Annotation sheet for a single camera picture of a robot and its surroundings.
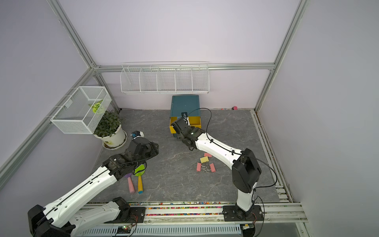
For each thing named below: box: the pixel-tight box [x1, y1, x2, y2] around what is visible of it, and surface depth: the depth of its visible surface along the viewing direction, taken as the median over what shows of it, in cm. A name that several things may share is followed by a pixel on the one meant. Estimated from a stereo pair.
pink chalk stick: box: [127, 176, 135, 194], surface depth 82 cm
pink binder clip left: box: [196, 162, 202, 172], surface depth 91 cm
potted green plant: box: [93, 110, 128, 151], surface depth 91 cm
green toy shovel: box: [134, 163, 146, 194], surface depth 82 cm
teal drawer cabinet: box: [169, 94, 201, 138], surface depth 96 cm
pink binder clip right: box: [209, 162, 217, 173], surface depth 90 cm
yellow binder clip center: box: [199, 156, 209, 164], surface depth 93 cm
